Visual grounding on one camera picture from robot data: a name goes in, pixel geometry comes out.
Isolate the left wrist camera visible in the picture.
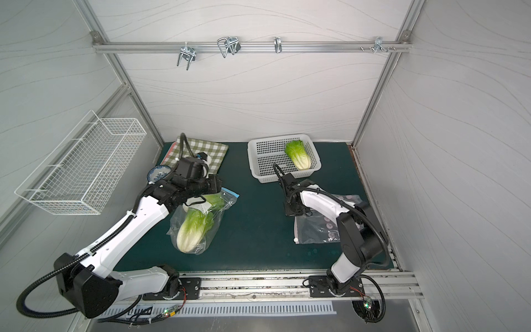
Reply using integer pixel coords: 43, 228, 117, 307
196, 152, 209, 164

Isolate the right black corrugated cable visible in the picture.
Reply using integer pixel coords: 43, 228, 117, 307
272, 162, 391, 324

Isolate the blue white porcelain bowl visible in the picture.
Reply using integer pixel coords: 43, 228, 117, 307
147, 165, 171, 184

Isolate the chinese cabbage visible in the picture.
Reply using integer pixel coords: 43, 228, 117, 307
284, 140, 311, 171
203, 192, 225, 219
176, 209, 214, 253

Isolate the black corrugated cable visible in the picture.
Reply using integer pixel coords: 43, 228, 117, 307
15, 132, 198, 320
272, 162, 391, 324

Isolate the pink dotted zipper bag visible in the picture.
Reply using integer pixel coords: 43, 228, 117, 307
294, 190, 362, 244

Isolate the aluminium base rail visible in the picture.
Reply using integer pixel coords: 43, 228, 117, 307
82, 269, 424, 302

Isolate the clear blue zipper bag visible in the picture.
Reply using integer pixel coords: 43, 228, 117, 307
167, 188, 239, 255

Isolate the green checkered cloth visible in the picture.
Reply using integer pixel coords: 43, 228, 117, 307
160, 138, 229, 174

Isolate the white wire wall basket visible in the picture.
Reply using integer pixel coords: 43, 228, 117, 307
15, 111, 147, 215

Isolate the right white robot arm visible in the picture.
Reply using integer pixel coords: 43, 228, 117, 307
277, 173, 391, 295

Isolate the aluminium top rail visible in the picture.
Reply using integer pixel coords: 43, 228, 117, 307
90, 31, 412, 55

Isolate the left black corrugated cable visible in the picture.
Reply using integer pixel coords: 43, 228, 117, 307
15, 132, 198, 320

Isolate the white plastic basket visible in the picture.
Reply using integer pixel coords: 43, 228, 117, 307
248, 134, 322, 183

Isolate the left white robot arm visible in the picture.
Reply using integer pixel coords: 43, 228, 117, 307
57, 153, 221, 318

